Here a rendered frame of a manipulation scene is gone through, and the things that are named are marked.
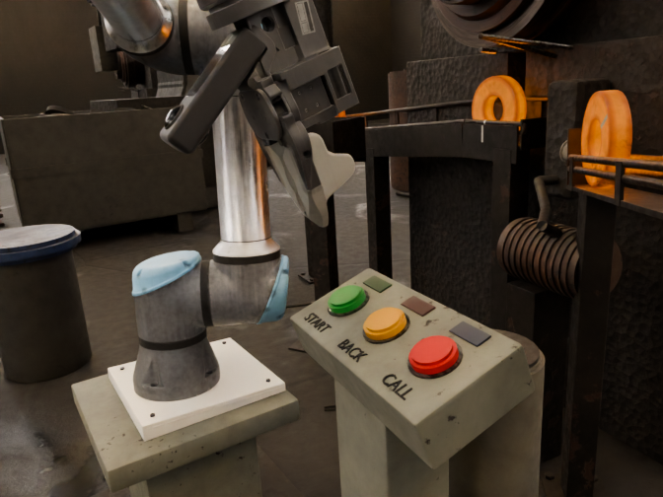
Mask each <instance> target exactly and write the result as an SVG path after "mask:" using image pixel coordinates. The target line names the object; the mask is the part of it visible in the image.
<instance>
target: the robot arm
mask: <svg viewBox="0 0 663 497"><path fill-rule="evenodd" d="M91 1H92V2H93V4H94V5H95V6H96V8H97V9H98V10H99V11H100V13H101V14H102V15H103V17H104V18H105V25H106V29H107V31H108V34H109V35H110V38H111V39H112V40H113V41H114V43H115V44H116V45H117V46H118V47H119V48H120V49H121V50H122V51H123V52H125V53H126V54H127V55H129V56H130V57H132V58H133V59H135V60H137V61H139V62H141V63H142V64H144V65H146V66H149V67H151V68H153V69H156V70H159V71H162V72H165V73H170V74H175V75H199V77H198V78H197V80H196V81H195V83H194V84H193V86H192V87H191V88H190V90H189V91H188V93H187V94H186V96H185V97H184V99H183V100H182V102H181V103H180V105H179V106H175V107H174V108H172V109H171V110H170V111H169V113H168V114H167V116H166V119H165V126H164V127H163V129H162V130H161V132H160V137H161V139H162V140H163V141H164V142H166V143H167V144H169V145H170V146H171V147H173V148H174V149H176V150H178V151H180V152H182V153H185V154H191V153H193V152H194V150H195V149H196V147H197V146H199V145H200V144H202V143H203V142H204V141H205V139H206V138H207V136H208V132H209V129H210V127H211V126H212V127H213V140H214V154H215V168H216V181H217V195H218V209H219V222H220V236H221V241H220V242H219V244H218V245H217V246H216V247H215V248H214V249H213V259H210V260H201V256H200V254H199V252H197V251H194V250H191V251H189V250H181V251H174V252H169V253H165V254H161V255H158V256H154V257H152V258H149V259H147V260H145V261H143V262H141V263H139V264H138V265H137V266H136V267H135V268H134V270H133V272H132V284H133V290H132V296H133V297H134V305H135V313H136V321H137V330H138V338H139V351H138V355H137V360H136V364H135V368H134V373H133V386H134V391H135V393H136V394H137V395H138V396H140V397H142V398H144V399H148V400H152V401H178V400H183V399H188V398H192V397H195V396H198V395H201V394H203V393H205V392H207V391H209V390H211V389H212V388H214V387H215V386H216V385H217V384H218V382H219V380H220V366H219V363H218V360H217V358H216V356H215V354H214V351H213V349H212V347H211V345H210V343H209V340H208V338H207V332H206V327H207V326H218V325H233V324H248V323H256V324H261V323H262V322H270V321H277V320H280V319H281V318H282V317H283V316H284V313H285V309H286V302H287V292H288V278H289V276H288V274H289V258H288V256H286V255H284V254H282V255H280V245H279V244H278V243H277V242H275V241H274V240H273V239H272V238H271V236H270V221H269V203H268V184H267V166H266V160H268V162H269V164H270V165H271V167H272V169H273V171H274V172H275V174H276V176H277V177H278V179H279V181H280V182H282V184H283V186H284V187H285V189H286V191H287V192H288V194H289V195H290V197H291V198H292V199H293V201H294V202H295V204H296V205H297V206H298V208H299V209H300V210H301V212H302V213H303V215H304V216H306V217H307V218H308V219H310V220H311V221H313V222H314V223H315V224H317V225H318V226H320V227H325V226H327V225H328V224H329V213H328V207H327V201H328V199H329V198H330V197H331V196H332V195H333V194H334V193H335V192H336V191H337V190H338V189H339V188H340V187H341V186H342V185H343V184H344V183H345V182H346V181H347V180H348V179H349V178H350V177H351V176H352V175H353V173H354V170H355V163H354V160H353V158H352V157H351V156H350V155H349V154H334V153H333V152H330V151H328V149H327V147H326V145H325V142H324V140H323V138H322V137H321V136H320V135H319V134H317V133H308V132H307V130H306V128H308V127H310V126H312V125H314V124H322V123H324V122H326V121H328V120H330V119H332V118H334V117H336V116H338V114H339V113H340V112H342V111H344V110H346V109H348V108H350V107H353V106H355V105H357V104H359V101H358V98H357V95H356V92H355V90H354V87H353V84H352V81H351V78H350V76H349V73H348V70H347V67H346V65H345V62H344V59H343V56H342V53H341V51H340V48H339V46H335V47H330V46H329V43H328V40H327V38H326V35H325V32H324V29H323V27H322V24H321V21H320V18H319V16H318V13H317V10H316V7H315V5H314V2H313V0H91ZM339 64H340V66H341V69H342V72H343V75H344V77H345V80H346V83H347V86H348V88H349V91H350V93H349V94H348V93H347V91H346V89H345V86H344V83H343V81H342V78H341V73H340V71H339V70H338V66H339Z"/></svg>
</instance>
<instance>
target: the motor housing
mask: <svg viewBox="0 0 663 497"><path fill-rule="evenodd" d="M538 220H539V219H537V218H533V217H525V218H518V219H516V220H514V221H512V222H511V223H509V224H508V225H507V226H506V227H505V229H504V230H503V232H502V233H501V235H500V237H499V240H498V243H497V249H496V255H497V260H498V263H499V265H500V267H501V268H502V269H503V270H504V271H505V272H506V273H507V274H509V275H510V276H512V277H515V278H518V279H520V280H516V281H512V282H508V283H507V290H506V324H505V330H506V331H510V332H514V333H517V334H520V335H522V336H525V337H527V338H528V339H530V340H531V341H533V342H534V343H535V344H536V345H537V346H538V348H539V349H540V350H541V351H542V352H543V354H544V356H545V378H544V398H543V417H542V437H541V456H540V464H541V463H543V462H546V461H549V460H551V459H553V458H555V457H558V456H559V455H560V448H561V432H562V416H563V401H564V385H565V369H566V353H567V337H568V321H569V305H570V298H571V299H574V296H575V295H577V287H578V272H579V257H580V256H579V252H578V248H577V241H576V231H577V228H574V227H570V226H566V225H561V224H559V223H554V222H550V224H552V225H554V226H556V227H558V228H560V229H561V230H562V236H561V237H560V238H553V237H551V236H549V235H547V234H545V233H543V232H541V231H540V230H539V229H538V227H537V224H538ZM622 270H623V258H622V255H621V251H620V248H619V246H618V245H617V243H616V242H615V241H614V252H613V264H612V276H611V289H610V292H611V291H612V290H613V289H614V288H615V287H616V285H617V284H618V282H619V280H620V277H621V274H622Z"/></svg>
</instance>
